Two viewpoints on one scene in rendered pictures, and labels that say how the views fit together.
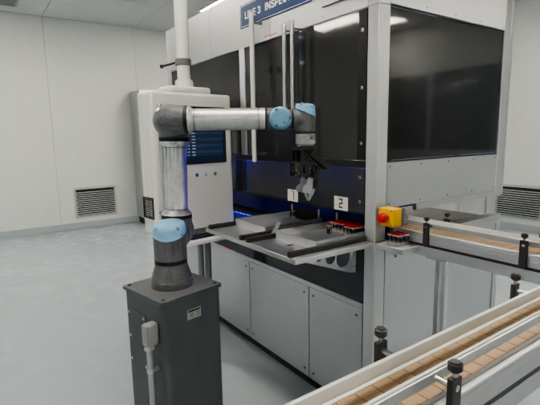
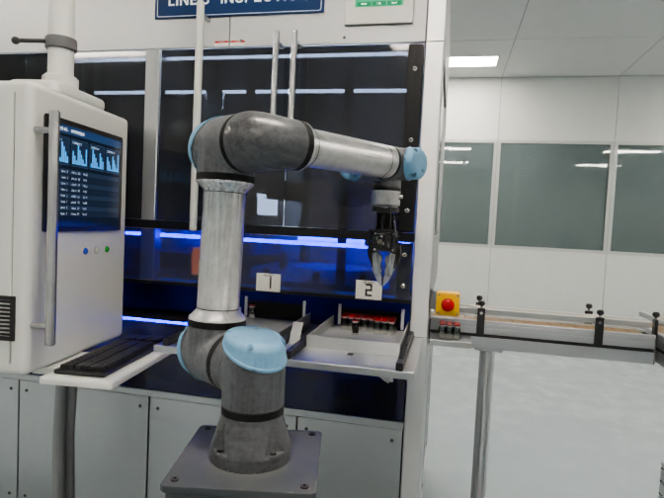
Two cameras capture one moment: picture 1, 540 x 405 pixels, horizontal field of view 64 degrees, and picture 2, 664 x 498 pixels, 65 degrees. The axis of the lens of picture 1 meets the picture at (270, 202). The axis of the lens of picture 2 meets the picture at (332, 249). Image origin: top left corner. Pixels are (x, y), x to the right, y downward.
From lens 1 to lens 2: 115 cm
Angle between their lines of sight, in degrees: 43
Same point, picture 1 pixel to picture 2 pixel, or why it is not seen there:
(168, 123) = (283, 146)
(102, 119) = not seen: outside the picture
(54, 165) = not seen: outside the picture
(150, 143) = (20, 184)
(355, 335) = (388, 469)
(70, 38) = not seen: outside the picture
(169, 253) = (277, 392)
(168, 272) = (271, 432)
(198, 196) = (84, 290)
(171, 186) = (227, 266)
